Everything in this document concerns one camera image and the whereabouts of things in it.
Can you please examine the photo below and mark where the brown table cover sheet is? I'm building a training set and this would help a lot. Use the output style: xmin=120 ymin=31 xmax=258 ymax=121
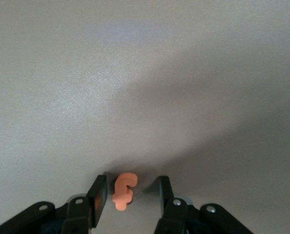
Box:
xmin=0 ymin=0 xmax=290 ymax=234

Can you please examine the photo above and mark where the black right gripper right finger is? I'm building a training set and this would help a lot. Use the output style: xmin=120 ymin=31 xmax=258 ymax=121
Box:
xmin=153 ymin=175 xmax=255 ymax=234

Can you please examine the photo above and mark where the orange letter f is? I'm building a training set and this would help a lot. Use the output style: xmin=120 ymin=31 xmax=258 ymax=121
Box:
xmin=111 ymin=172 xmax=138 ymax=212

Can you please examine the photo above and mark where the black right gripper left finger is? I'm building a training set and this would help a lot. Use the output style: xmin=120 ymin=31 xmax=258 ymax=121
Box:
xmin=0 ymin=175 xmax=109 ymax=234

